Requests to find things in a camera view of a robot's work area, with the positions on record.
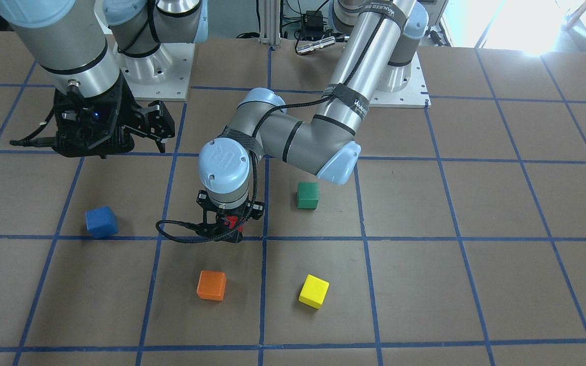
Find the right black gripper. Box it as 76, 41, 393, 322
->
105, 81, 176, 153

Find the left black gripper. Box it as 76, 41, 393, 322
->
195, 190, 265, 243

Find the red wooden block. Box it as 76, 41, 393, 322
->
223, 216, 240, 230

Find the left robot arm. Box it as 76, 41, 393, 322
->
184, 1, 428, 242

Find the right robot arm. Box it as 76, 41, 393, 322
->
0, 1, 209, 159

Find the orange wooden block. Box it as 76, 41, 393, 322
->
196, 269, 226, 301

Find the green wooden block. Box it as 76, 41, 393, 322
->
296, 181, 319, 210

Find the yellow wooden block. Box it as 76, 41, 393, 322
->
298, 274, 330, 310

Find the blue wooden block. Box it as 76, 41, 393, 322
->
84, 206, 119, 239

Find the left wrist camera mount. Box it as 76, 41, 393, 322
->
51, 88, 120, 158

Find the aluminium frame post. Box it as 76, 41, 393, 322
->
257, 0, 283, 49

